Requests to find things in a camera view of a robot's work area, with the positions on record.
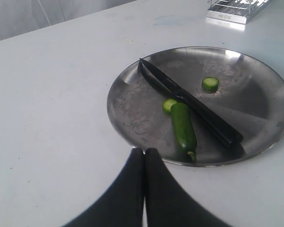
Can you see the black kitchen knife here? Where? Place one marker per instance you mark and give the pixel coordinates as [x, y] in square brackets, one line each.
[222, 130]

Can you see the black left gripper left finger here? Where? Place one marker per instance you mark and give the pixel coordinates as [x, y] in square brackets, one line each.
[122, 203]

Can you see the round cucumber slice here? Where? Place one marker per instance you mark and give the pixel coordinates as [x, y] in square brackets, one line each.
[210, 84]
[167, 104]

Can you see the chrome wire utensil holder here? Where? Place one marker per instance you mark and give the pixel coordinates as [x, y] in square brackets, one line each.
[237, 11]

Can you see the round stainless steel plate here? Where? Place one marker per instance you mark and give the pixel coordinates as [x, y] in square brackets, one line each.
[250, 97]

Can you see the green cucumber piece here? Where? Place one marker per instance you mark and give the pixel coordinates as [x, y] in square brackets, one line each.
[183, 130]

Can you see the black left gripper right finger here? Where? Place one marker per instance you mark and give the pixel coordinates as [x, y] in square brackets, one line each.
[167, 203]

